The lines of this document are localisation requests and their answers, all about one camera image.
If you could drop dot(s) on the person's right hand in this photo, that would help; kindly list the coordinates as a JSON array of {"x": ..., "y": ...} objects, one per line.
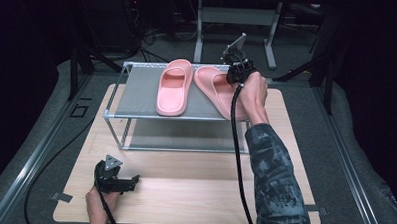
[{"x": 255, "y": 97}]

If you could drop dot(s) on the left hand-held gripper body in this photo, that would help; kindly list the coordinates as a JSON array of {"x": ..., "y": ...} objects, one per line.
[{"x": 113, "y": 163}]

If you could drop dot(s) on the grey metal desk frame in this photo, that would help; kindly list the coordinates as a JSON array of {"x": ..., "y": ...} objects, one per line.
[{"x": 236, "y": 16}]

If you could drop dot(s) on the pink foam slipper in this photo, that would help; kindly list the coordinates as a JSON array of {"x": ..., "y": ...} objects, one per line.
[
  {"x": 174, "y": 91},
  {"x": 217, "y": 89}
]

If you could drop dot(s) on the aluminium floor rail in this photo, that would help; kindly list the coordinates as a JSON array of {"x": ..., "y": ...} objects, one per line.
[
  {"x": 28, "y": 166},
  {"x": 349, "y": 167}
]

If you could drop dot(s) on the person's left hand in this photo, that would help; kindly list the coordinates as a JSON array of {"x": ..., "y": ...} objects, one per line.
[{"x": 98, "y": 207}]

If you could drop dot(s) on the black metal stand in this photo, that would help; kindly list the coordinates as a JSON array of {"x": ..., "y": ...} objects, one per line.
[
  {"x": 328, "y": 86},
  {"x": 75, "y": 71}
]

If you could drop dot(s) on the grey tape piece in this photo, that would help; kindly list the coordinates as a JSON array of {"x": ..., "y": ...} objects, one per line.
[
  {"x": 316, "y": 210},
  {"x": 62, "y": 197}
]

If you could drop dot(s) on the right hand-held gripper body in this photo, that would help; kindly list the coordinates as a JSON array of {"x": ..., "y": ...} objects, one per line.
[{"x": 241, "y": 66}]

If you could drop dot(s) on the grey metal shoe rack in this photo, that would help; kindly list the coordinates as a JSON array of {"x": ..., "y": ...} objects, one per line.
[{"x": 144, "y": 90}]

